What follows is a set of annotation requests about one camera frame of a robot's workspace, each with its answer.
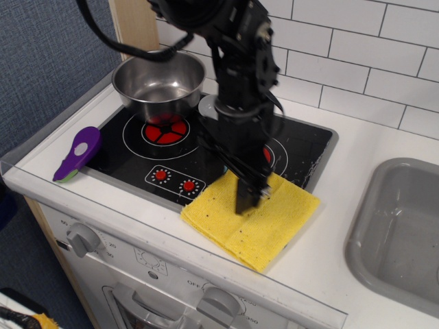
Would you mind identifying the purple toy eggplant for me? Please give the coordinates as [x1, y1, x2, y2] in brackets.
[52, 126, 102, 183]

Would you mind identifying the wooden side panel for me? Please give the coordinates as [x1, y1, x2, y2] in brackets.
[108, 0, 160, 51]

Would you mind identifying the grey right oven knob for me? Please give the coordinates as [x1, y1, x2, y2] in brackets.
[196, 287, 240, 328]

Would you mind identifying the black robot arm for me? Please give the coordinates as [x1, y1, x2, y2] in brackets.
[151, 1, 279, 214]

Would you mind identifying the yellow towel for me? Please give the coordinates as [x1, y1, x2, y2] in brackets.
[180, 171, 320, 272]

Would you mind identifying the grey oven door handle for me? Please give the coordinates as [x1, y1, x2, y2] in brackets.
[112, 283, 198, 328]

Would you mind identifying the grey sink basin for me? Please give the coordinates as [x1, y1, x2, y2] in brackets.
[345, 158, 438, 317]

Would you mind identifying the grey oven knob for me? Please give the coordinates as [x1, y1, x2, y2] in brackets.
[196, 287, 240, 328]
[67, 223, 100, 258]

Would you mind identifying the blue handled ladle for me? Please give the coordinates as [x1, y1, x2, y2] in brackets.
[198, 94, 227, 174]

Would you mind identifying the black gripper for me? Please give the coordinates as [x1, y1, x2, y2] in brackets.
[209, 102, 274, 215]

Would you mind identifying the yellow object bottom left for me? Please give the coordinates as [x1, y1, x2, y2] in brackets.
[32, 313, 60, 329]

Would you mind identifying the black toy stovetop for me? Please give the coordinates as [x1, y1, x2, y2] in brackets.
[83, 106, 338, 212]

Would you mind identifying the stainless steel pot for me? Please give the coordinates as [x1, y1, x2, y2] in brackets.
[112, 51, 206, 124]

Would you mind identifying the grey left oven knob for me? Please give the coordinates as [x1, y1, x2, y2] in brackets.
[67, 223, 100, 258]

